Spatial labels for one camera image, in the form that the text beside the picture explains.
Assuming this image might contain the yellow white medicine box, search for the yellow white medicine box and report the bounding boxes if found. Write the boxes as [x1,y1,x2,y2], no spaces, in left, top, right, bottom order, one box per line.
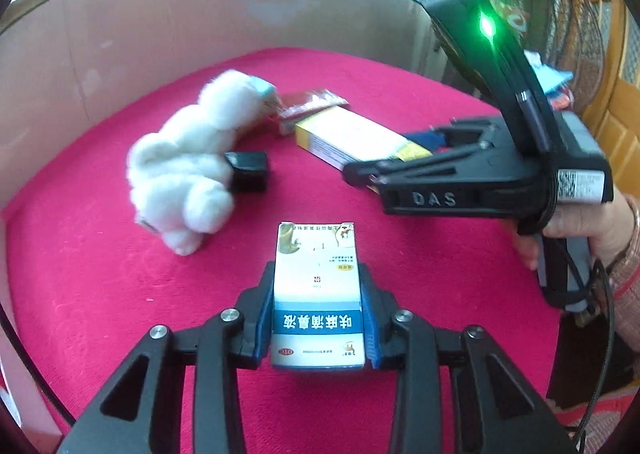
[294,106,432,170]

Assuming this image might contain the red cigarette pack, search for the red cigarette pack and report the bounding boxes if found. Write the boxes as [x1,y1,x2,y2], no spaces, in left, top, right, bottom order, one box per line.
[271,88,349,136]

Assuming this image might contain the teal tissue pack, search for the teal tissue pack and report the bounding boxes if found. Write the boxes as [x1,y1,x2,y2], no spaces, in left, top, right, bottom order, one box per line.
[250,76,280,107]

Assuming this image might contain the blue white medicine box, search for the blue white medicine box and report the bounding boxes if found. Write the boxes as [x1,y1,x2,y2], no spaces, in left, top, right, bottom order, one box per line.
[270,222,366,370]

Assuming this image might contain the white plush toy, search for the white plush toy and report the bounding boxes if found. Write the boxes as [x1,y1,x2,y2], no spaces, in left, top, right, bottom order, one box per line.
[126,69,275,257]

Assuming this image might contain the right hand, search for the right hand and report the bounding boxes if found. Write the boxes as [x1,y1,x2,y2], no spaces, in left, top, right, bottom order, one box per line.
[541,187,639,272]

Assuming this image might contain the small black box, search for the small black box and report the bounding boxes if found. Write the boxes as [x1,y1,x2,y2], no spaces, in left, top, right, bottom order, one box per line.
[224,151,270,193]

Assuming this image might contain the red table cloth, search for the red table cloth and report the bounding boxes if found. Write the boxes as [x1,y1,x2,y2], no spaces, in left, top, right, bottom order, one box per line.
[6,48,559,453]

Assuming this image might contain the cardboard back panel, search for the cardboard back panel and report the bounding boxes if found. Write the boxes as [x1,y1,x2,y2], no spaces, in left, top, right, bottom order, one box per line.
[0,0,446,454]

